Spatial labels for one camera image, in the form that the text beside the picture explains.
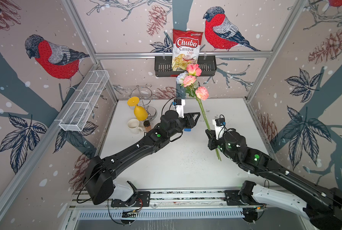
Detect chrome wire glass rack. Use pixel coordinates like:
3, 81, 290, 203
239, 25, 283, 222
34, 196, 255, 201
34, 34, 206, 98
129, 83, 157, 121

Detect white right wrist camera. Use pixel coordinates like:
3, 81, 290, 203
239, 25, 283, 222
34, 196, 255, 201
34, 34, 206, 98
212, 115, 226, 140

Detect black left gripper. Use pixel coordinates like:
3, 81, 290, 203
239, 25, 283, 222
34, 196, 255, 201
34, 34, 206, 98
167, 112, 201, 139

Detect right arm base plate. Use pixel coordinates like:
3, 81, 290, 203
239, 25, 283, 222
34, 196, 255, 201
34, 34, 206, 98
224, 190, 266, 207

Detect brown spice jar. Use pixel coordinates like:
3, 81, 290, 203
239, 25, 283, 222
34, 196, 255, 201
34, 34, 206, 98
143, 120, 152, 133

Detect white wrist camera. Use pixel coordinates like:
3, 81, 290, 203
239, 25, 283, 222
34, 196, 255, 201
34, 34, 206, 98
173, 99, 185, 118
212, 115, 226, 140

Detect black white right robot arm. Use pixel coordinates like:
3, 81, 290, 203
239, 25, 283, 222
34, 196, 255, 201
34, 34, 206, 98
205, 129, 342, 230

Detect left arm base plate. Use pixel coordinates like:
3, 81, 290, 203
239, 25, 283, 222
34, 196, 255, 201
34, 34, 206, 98
110, 191, 151, 208

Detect Chuba cassava chips bag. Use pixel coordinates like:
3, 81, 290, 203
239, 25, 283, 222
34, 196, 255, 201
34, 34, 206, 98
172, 30, 203, 71

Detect yellow plastic wine glass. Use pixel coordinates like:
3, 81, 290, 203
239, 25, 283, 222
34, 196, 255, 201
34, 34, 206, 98
127, 96, 148, 121

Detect white mesh wall shelf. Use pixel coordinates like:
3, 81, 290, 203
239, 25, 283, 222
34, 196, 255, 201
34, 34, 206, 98
59, 70, 109, 132

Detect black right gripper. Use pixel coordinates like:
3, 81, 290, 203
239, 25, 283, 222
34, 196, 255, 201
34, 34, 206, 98
204, 129, 239, 164

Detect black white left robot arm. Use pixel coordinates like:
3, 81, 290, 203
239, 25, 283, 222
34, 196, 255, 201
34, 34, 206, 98
83, 110, 201, 205

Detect black wire wall basket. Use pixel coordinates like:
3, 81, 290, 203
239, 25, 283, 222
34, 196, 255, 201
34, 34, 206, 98
155, 56, 217, 77

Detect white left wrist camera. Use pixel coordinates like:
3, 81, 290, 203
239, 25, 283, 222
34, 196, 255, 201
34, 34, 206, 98
173, 99, 185, 118

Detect white ceramic mug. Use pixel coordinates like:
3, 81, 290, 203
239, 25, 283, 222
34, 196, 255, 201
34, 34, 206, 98
127, 118, 144, 135

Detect pink flower bouquet green stems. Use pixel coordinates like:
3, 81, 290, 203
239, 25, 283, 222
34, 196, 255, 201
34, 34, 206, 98
176, 64, 222, 162

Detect aluminium front rail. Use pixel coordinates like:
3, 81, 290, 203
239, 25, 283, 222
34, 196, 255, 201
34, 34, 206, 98
69, 188, 307, 209

